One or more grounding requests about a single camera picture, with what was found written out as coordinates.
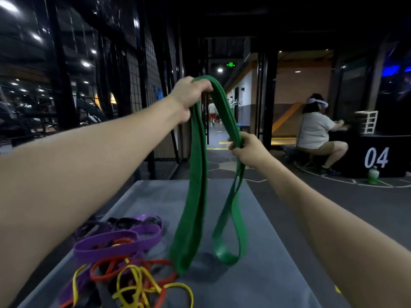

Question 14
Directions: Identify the black resistance band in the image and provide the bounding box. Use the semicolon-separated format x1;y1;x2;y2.
74;216;162;236

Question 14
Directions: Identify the black counter with white number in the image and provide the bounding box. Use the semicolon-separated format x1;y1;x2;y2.
328;131;411;179

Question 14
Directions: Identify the wide purple resistance band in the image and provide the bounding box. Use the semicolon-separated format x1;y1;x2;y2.
73;221;163;264

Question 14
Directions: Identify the narrow purple resistance band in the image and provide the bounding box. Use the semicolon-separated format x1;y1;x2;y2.
57;264;97;308

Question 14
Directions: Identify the orange ramp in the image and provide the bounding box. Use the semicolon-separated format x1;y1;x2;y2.
272;102;305;134

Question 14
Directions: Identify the thin yellow resistance band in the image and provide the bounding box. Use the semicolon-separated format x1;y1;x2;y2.
72;264;194;308

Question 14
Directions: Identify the person's left hand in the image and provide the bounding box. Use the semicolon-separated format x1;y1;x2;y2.
169;76;214;124

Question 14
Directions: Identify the black wire mesh fence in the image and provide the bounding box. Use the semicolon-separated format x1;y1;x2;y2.
32;0;183;180

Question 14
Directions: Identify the person's right forearm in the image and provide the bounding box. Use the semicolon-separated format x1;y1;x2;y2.
256;153;411;308

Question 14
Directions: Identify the person's left forearm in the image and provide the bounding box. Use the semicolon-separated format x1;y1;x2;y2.
0;94;185;308

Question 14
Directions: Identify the person's right hand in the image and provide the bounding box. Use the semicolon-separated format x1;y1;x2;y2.
228;132;274;170

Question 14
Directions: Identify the black stool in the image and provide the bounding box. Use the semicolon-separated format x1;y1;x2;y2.
284;146;318;170

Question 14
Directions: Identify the wide green resistance band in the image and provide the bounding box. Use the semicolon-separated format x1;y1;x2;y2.
169;75;249;276

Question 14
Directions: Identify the orange resistance band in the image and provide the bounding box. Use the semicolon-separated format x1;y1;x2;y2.
59;259;178;308

